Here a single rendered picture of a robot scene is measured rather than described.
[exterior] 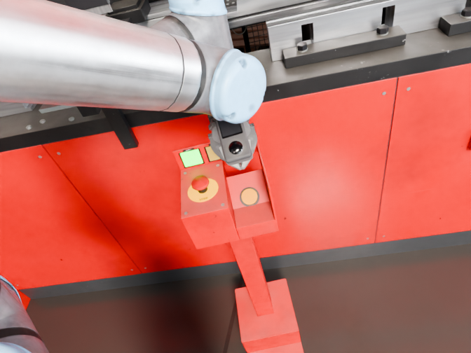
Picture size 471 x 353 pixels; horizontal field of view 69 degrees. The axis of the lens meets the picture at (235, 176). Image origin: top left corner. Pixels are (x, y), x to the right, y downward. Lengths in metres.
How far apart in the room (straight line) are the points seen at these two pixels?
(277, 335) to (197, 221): 0.65
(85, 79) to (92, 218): 1.05
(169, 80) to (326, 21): 0.70
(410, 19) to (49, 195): 1.17
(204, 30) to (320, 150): 0.62
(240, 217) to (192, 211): 0.12
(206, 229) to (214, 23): 0.44
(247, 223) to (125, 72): 0.55
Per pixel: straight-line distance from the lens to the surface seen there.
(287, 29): 0.96
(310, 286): 1.48
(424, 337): 1.44
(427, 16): 1.06
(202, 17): 0.51
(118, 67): 0.30
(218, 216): 0.74
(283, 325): 1.29
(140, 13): 1.18
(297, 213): 1.23
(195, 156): 0.82
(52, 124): 1.07
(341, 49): 0.95
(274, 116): 0.93
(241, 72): 0.36
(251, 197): 0.81
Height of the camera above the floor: 1.32
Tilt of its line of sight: 44 degrees down
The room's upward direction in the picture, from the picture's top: 16 degrees counter-clockwise
